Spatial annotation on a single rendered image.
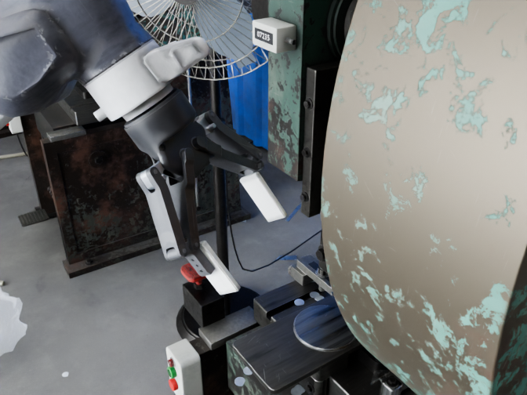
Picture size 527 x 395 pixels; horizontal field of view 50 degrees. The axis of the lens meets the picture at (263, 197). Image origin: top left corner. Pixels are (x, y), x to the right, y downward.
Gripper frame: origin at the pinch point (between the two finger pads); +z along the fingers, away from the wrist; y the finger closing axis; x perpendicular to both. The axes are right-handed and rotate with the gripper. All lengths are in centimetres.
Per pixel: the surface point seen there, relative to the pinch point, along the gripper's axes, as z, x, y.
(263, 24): -18.0, -4.3, -35.2
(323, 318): 35.1, -21.4, -25.3
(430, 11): -17.6, 33.2, 7.4
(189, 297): 26, -55, -28
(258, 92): 33, -154, -230
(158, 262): 55, -158, -100
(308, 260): 34, -33, -45
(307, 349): 34.4, -21.2, -16.7
